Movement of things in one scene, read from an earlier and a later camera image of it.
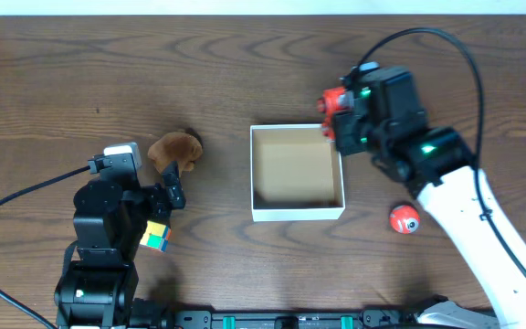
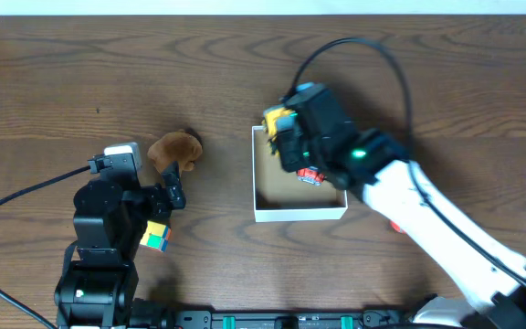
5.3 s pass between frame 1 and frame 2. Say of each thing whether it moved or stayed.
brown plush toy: stayed
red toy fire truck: moved
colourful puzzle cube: stayed
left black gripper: stayed
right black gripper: moved
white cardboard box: stayed
